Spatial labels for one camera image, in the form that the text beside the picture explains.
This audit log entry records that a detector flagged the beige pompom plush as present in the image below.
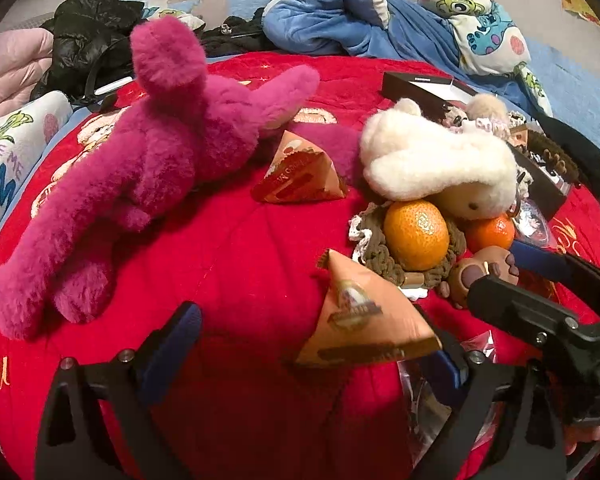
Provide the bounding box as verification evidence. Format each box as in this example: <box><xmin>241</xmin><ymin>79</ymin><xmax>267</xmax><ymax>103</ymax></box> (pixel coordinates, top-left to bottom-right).
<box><xmin>465</xmin><ymin>93</ymin><xmax>508</xmax><ymax>122</ymax></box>

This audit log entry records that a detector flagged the black clothing pile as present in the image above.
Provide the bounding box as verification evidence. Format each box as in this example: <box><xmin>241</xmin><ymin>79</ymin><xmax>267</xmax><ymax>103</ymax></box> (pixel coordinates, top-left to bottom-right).
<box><xmin>199</xmin><ymin>8</ymin><xmax>276</xmax><ymax>58</ymax></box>

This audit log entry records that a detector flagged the brown crochet scrunchie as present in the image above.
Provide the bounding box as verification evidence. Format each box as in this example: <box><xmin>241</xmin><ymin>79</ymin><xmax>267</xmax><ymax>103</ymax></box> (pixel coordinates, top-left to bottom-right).
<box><xmin>348</xmin><ymin>203</ymin><xmax>467</xmax><ymax>301</ymax></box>

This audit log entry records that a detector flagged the black shallow gift box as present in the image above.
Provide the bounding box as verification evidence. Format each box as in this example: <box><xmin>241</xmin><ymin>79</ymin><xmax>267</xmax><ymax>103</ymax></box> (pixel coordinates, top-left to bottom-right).
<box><xmin>381</xmin><ymin>72</ymin><xmax>574</xmax><ymax>220</ymax></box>

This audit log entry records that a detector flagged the brown fuzzy hair clip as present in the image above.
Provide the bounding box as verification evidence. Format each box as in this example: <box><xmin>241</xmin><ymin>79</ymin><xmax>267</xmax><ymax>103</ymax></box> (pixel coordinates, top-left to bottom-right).
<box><xmin>528</xmin><ymin>130</ymin><xmax>580</xmax><ymax>185</ymax></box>

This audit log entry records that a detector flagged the black puffer jacket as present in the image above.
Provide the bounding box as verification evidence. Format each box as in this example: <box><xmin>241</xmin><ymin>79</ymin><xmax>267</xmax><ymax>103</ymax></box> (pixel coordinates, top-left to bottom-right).
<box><xmin>30</xmin><ymin>0</ymin><xmax>144</xmax><ymax>106</ymax></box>

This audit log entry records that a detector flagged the red embroidered blanket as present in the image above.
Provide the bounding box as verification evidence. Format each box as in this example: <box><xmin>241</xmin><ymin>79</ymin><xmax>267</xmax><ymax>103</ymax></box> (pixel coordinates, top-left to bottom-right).
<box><xmin>0</xmin><ymin>53</ymin><xmax>600</xmax><ymax>479</ymax></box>

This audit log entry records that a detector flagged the pink quilted comforter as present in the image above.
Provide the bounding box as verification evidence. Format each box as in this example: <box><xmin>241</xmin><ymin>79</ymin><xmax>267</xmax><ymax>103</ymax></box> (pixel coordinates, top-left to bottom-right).
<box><xmin>0</xmin><ymin>28</ymin><xmax>54</xmax><ymax>117</ymax></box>

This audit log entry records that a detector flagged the cream plush toy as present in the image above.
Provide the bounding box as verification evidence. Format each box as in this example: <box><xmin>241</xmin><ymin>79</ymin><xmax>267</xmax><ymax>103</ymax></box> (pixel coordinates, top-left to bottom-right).
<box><xmin>360</xmin><ymin>99</ymin><xmax>517</xmax><ymax>220</ymax></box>

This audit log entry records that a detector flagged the orange pyramid snack packet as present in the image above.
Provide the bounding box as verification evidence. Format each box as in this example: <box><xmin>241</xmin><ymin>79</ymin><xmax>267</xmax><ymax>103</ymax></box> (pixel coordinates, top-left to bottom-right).
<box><xmin>297</xmin><ymin>249</ymin><xmax>442</xmax><ymax>367</ymax></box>

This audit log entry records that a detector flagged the wall certificate poster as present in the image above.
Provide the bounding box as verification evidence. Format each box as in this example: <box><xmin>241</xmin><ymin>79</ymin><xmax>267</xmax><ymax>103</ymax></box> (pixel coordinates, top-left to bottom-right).
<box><xmin>562</xmin><ymin>0</ymin><xmax>600</xmax><ymax>26</ymax></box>

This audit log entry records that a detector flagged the magenta plush bear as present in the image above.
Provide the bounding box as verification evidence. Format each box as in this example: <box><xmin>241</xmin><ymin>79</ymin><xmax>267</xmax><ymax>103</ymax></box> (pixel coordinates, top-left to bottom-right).
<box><xmin>0</xmin><ymin>14</ymin><xmax>364</xmax><ymax>342</ymax></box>

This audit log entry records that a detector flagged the orange mandarin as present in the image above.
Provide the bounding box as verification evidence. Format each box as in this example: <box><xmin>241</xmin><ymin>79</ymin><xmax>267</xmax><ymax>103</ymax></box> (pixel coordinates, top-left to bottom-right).
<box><xmin>464</xmin><ymin>214</ymin><xmax>516</xmax><ymax>252</ymax></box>
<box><xmin>382</xmin><ymin>200</ymin><xmax>450</xmax><ymax>271</ymax></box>

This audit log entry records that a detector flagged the silver foil packet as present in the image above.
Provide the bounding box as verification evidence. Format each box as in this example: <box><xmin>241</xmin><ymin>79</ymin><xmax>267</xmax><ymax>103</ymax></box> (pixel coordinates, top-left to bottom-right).
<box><xmin>513</xmin><ymin>200</ymin><xmax>552</xmax><ymax>248</ymax></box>

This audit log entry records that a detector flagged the small monster print pillow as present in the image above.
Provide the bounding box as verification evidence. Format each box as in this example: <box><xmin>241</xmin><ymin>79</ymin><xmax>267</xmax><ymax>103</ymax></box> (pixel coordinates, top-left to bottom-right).
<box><xmin>142</xmin><ymin>6</ymin><xmax>206</xmax><ymax>32</ymax></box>

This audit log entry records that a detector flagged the blue monster print blanket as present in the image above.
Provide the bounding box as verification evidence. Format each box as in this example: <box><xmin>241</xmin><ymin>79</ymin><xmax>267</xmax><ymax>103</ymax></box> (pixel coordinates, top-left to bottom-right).
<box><xmin>262</xmin><ymin>0</ymin><xmax>553</xmax><ymax>115</ymax></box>

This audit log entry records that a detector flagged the scream print pillow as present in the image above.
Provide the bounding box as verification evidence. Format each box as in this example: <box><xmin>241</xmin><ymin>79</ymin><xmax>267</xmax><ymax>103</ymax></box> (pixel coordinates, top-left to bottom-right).
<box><xmin>0</xmin><ymin>91</ymin><xmax>72</xmax><ymax>222</ymax></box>

